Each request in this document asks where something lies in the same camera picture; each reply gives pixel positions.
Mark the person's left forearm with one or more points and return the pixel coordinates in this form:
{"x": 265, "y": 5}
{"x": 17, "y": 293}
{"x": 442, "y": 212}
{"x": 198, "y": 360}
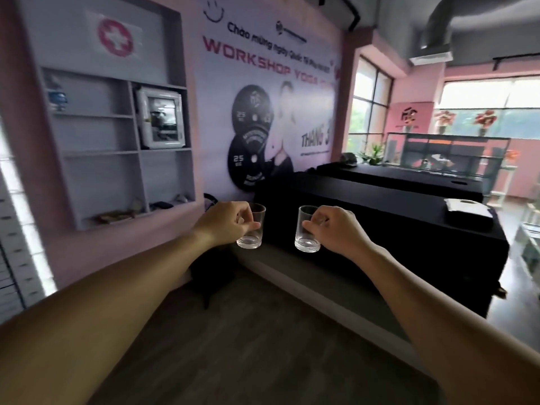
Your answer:
{"x": 90, "y": 316}

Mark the black covered long table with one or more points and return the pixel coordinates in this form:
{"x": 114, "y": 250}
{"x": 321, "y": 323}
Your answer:
{"x": 392, "y": 231}
{"x": 405, "y": 177}

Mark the clear drinking glass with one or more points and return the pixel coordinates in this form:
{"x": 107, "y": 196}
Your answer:
{"x": 304, "y": 244}
{"x": 254, "y": 240}

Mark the dark cap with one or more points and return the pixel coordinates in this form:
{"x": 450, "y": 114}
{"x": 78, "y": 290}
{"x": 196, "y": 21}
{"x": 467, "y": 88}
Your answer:
{"x": 349, "y": 158}

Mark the black track light rail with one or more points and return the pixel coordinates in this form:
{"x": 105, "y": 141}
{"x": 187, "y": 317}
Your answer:
{"x": 515, "y": 59}

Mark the person's left thumb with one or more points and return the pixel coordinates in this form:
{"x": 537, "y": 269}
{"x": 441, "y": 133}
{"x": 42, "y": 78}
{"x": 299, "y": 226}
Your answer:
{"x": 249, "y": 226}

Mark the small items on shelf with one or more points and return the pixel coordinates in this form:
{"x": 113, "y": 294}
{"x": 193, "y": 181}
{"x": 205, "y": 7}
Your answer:
{"x": 139, "y": 208}

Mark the black chair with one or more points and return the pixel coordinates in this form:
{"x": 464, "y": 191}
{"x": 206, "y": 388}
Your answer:
{"x": 211, "y": 265}

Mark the person's right thumb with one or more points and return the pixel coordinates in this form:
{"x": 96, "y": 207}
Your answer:
{"x": 310, "y": 228}

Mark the blue water bottle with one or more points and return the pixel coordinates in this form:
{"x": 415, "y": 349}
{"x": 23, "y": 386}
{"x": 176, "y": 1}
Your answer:
{"x": 55, "y": 96}

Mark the wide window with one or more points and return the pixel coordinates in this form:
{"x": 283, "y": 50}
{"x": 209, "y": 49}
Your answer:
{"x": 489, "y": 103}

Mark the glass display cabinet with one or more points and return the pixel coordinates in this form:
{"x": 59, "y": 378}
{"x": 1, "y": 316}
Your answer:
{"x": 451, "y": 153}

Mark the white and black box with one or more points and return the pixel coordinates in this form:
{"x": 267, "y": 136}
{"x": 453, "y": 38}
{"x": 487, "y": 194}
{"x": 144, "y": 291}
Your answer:
{"x": 469, "y": 212}

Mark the grey wall shelf unit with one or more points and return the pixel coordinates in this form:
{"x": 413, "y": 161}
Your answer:
{"x": 114, "y": 134}

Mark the green potted plant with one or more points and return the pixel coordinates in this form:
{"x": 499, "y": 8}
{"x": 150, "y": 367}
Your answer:
{"x": 371, "y": 155}

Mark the person's right hand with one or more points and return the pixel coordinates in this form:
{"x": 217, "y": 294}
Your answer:
{"x": 337, "y": 231}

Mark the black framed window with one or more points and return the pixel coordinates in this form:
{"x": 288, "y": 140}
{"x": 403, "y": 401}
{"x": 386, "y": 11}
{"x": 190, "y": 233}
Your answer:
{"x": 369, "y": 109}

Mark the person's left hand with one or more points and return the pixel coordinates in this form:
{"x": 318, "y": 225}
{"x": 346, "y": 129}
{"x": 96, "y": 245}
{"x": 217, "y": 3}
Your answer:
{"x": 221, "y": 225}

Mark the person's right forearm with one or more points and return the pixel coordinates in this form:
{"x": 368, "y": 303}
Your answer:
{"x": 447, "y": 328}

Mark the white first aid box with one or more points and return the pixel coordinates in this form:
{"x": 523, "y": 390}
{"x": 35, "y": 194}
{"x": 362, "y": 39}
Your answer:
{"x": 114, "y": 35}

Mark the grey ceiling air duct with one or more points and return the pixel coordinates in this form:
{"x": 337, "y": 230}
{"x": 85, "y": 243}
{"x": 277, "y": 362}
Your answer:
{"x": 436, "y": 31}

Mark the pink logo sign board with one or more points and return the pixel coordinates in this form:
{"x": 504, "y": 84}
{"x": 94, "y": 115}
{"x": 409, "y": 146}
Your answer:
{"x": 411, "y": 115}

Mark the large printed wall banner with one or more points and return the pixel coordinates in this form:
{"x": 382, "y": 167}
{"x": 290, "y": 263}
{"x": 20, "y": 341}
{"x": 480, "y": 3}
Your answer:
{"x": 270, "y": 92}

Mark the red flower vase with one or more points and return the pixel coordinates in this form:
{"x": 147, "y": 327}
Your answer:
{"x": 444, "y": 121}
{"x": 484, "y": 121}

